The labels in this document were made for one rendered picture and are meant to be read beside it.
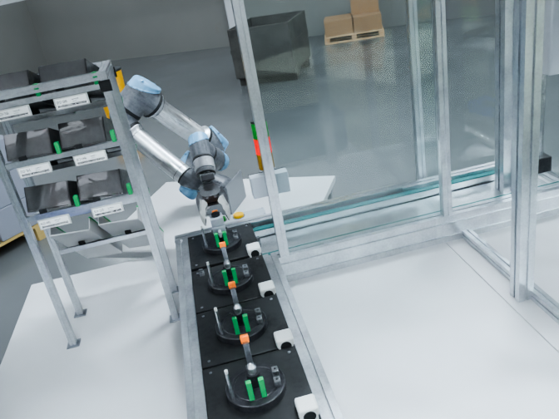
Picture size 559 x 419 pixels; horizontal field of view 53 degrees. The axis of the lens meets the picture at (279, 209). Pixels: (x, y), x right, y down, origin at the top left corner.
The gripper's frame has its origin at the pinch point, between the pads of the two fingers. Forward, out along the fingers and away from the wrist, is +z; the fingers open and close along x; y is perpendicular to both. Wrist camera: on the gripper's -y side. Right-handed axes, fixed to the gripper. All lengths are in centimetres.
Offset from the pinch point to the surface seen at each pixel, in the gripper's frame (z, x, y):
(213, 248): 9.1, 3.3, 3.3
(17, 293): -67, 147, 203
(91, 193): -4.7, 33.3, -28.5
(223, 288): 28.4, 2.5, -13.8
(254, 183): -0.5, -14.3, -19.5
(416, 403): 74, -36, -37
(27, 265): -98, 148, 231
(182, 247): 1.2, 14.3, 15.2
